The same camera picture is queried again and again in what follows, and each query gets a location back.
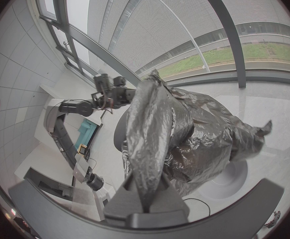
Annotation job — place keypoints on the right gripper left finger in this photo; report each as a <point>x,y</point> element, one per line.
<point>125,198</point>

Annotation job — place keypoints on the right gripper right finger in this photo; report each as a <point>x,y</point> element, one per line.
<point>169,198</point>

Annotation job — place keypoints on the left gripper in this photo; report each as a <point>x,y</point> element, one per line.
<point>123,97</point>

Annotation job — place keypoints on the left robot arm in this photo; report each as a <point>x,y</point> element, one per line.
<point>67,108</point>

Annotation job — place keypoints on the white trash bin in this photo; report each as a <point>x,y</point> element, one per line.
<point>232,180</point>

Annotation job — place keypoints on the crumpled black plastic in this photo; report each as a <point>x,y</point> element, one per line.
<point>275,218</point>

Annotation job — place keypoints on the dark grey round chair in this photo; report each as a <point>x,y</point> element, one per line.
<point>121,133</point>

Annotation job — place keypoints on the teal sofa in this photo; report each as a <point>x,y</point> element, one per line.
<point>85,133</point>

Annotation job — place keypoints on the window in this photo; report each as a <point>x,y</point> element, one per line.
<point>232,33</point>

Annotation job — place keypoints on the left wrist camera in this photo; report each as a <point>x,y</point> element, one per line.
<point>102,80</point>

